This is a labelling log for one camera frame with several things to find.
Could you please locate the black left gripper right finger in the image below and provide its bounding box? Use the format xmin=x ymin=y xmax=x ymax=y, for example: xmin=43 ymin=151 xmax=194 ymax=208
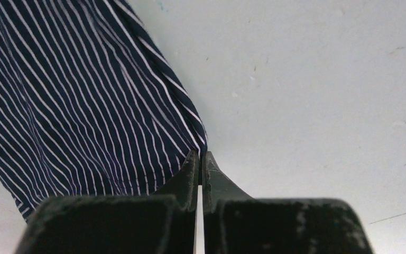
xmin=201 ymin=152 xmax=373 ymax=253

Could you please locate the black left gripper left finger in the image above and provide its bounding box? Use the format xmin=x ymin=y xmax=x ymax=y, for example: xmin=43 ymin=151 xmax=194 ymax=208
xmin=16 ymin=151 xmax=199 ymax=253

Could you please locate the navy striped boxer underwear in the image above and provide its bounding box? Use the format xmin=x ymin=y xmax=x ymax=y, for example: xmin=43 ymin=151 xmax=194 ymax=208
xmin=0 ymin=1 xmax=207 ymax=220

